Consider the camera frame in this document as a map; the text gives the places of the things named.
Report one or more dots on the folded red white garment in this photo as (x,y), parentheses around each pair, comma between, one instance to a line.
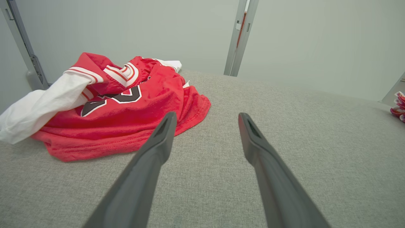
(399,109)

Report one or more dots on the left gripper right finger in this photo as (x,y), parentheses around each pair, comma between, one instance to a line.
(275,183)

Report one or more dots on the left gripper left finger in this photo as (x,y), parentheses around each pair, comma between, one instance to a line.
(142,174)

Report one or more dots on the red jersey with white sleeves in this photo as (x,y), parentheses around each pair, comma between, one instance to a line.
(133,123)

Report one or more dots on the grey metal frame post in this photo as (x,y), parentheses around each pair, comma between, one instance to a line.
(394,93)
(22,41)
(240,38)

